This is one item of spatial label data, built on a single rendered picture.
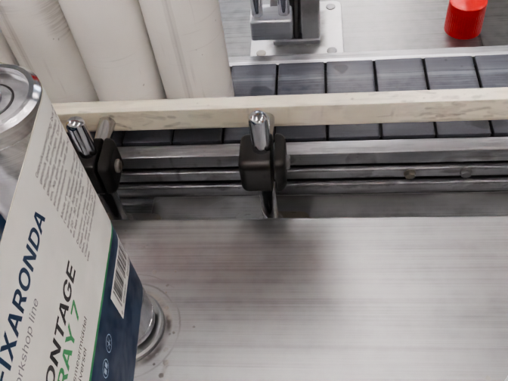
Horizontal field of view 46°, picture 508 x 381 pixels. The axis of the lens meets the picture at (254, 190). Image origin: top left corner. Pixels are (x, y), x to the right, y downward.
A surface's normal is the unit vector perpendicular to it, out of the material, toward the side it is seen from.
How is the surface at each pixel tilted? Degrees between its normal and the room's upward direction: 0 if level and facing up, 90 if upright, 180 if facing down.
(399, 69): 0
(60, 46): 90
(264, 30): 90
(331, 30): 0
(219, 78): 90
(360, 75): 0
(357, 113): 90
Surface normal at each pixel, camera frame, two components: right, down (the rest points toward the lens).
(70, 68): 0.62, 0.58
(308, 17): -0.05, 0.79
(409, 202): -0.10, -0.61
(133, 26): 0.80, 0.43
